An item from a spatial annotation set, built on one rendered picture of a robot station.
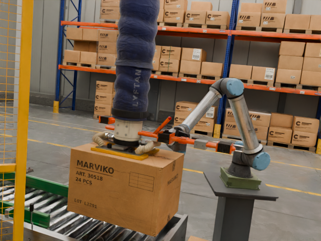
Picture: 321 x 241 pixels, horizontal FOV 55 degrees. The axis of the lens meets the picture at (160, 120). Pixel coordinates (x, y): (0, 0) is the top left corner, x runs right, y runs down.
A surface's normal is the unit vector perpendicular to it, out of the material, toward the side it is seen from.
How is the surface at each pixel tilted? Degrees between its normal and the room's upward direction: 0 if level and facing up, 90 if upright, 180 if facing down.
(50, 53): 90
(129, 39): 73
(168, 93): 90
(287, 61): 90
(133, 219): 90
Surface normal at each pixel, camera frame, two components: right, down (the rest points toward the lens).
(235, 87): 0.28, 0.07
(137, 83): 0.51, -0.12
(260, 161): 0.36, 0.25
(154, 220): -0.36, 0.09
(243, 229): 0.04, 0.14
